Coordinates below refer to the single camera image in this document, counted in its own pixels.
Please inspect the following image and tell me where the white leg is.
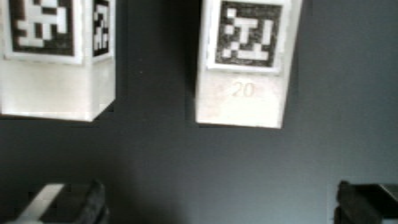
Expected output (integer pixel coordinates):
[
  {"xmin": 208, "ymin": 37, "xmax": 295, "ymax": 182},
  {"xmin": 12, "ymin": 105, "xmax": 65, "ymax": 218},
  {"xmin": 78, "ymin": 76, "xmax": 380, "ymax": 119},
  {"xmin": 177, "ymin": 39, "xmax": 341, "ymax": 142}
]
[
  {"xmin": 195, "ymin": 0, "xmax": 304, "ymax": 128},
  {"xmin": 0, "ymin": 0, "xmax": 117, "ymax": 122}
]

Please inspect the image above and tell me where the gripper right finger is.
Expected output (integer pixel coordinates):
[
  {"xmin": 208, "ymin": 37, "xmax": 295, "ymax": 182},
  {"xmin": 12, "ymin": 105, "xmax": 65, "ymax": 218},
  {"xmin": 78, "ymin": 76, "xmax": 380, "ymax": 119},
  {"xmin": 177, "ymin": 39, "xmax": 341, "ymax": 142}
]
[{"xmin": 334, "ymin": 181, "xmax": 398, "ymax": 224}]

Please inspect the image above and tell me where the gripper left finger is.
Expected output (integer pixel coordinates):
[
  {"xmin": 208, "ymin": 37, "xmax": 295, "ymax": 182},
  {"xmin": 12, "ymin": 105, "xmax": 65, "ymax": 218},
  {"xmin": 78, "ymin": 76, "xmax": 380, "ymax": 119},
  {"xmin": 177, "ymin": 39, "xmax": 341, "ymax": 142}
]
[{"xmin": 12, "ymin": 181, "xmax": 110, "ymax": 224}]

